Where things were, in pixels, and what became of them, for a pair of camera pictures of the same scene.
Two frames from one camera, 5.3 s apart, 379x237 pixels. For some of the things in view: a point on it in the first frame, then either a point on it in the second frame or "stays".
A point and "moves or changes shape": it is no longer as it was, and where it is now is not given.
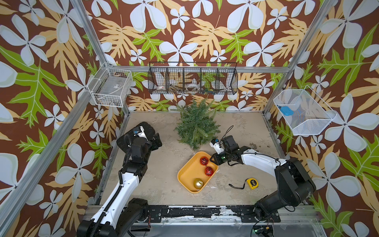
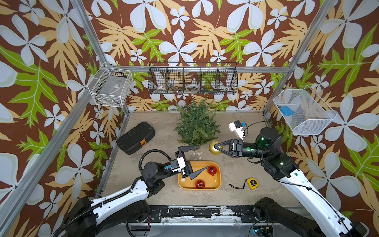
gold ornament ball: x=198 y=183 moves or changes shape
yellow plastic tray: x=198 y=173 moves or changes shape
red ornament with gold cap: x=204 y=161 to x=212 y=170
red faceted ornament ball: x=208 y=171 to x=200 y=184
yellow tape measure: x=252 y=182 stays
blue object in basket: x=286 y=111 stays
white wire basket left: x=110 y=87 stays
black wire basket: x=192 y=78 stays
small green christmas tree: x=197 y=123 stays
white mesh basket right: x=306 y=112 stays
